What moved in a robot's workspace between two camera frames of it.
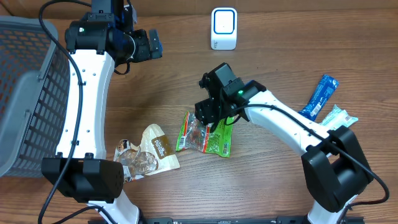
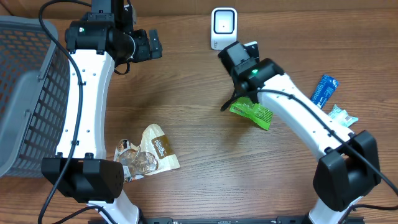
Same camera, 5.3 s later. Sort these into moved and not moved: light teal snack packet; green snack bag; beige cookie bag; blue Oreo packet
Moved: green snack bag
Not moved: light teal snack packet; beige cookie bag; blue Oreo packet
